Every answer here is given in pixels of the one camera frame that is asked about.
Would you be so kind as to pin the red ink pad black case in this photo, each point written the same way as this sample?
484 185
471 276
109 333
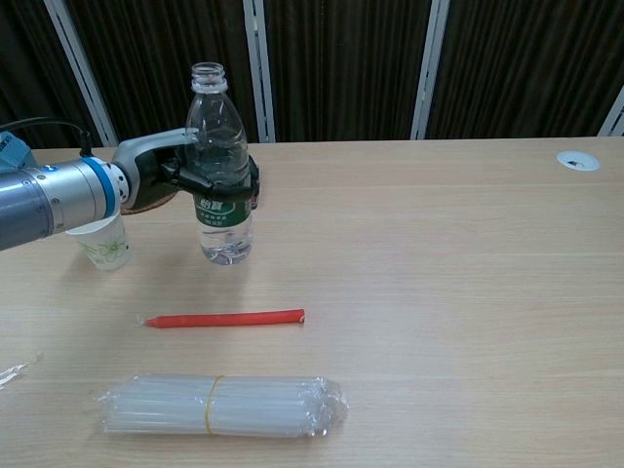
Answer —
255 204

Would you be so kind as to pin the transparent plastic water bottle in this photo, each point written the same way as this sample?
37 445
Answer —
222 219

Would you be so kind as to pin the yellow rubber band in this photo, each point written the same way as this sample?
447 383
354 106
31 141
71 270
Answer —
209 409

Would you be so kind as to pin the round woven rattan coaster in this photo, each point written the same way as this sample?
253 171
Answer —
146 208

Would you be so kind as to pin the dark pleated curtain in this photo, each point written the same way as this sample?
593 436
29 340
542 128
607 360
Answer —
341 68

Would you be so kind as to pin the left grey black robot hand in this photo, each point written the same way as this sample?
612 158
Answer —
146 166

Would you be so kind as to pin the wrapped bundle translucent sticks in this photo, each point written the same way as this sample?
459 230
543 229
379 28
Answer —
161 407

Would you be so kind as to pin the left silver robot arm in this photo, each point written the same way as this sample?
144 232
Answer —
49 200

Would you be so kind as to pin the white paper cup green flower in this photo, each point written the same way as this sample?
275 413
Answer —
109 248

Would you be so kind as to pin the clear plastic wrapper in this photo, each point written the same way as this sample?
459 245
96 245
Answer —
12 373

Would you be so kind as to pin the blue cardboard box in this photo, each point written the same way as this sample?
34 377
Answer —
12 151

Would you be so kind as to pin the grey metal partition post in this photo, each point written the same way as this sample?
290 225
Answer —
259 73
430 73
80 68
614 117

